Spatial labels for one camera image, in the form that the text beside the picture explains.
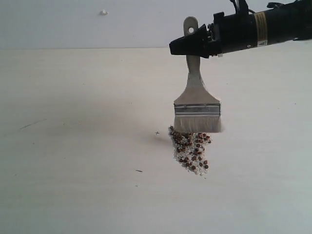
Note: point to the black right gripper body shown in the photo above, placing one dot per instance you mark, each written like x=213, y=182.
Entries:
x=231, y=33

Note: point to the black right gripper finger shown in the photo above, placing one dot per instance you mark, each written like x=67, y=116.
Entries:
x=193, y=43

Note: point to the white wide paint brush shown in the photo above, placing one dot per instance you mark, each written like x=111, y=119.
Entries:
x=196, y=110

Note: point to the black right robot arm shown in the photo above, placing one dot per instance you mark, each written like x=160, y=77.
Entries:
x=280, y=22

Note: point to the scattered brown pellets and rice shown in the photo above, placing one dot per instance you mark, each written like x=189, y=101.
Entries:
x=190, y=150

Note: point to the small white wall bump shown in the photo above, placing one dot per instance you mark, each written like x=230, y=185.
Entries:
x=103, y=12

